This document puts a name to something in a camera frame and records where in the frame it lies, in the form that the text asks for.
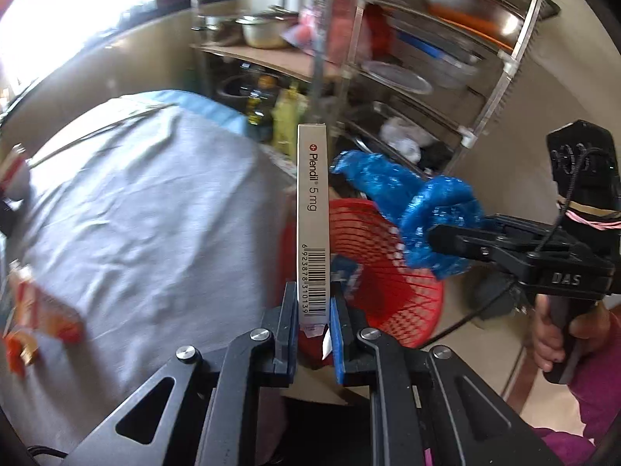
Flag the red plastic trash basket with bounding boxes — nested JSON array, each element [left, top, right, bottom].
[[278, 196, 446, 372]]

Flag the red white medicine box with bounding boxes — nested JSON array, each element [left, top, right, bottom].
[[1, 260, 84, 377]]

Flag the person's right hand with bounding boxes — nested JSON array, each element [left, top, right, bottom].
[[531, 292, 613, 375]]

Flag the grey tablecloth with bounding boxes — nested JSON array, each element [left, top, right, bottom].
[[1, 106, 290, 451]]

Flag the metal kitchen shelf rack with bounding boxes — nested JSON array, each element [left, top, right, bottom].
[[189, 0, 559, 178]]

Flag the white Plendil medicine box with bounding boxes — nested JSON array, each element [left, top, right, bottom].
[[296, 123, 331, 338]]

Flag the steel pot on shelf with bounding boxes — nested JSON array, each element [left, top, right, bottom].
[[236, 12, 298, 49]]

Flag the stacked red white bowls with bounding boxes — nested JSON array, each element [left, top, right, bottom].
[[0, 144, 31, 201]]

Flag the blue plastic bag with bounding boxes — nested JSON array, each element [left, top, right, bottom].
[[331, 150, 484, 280]]

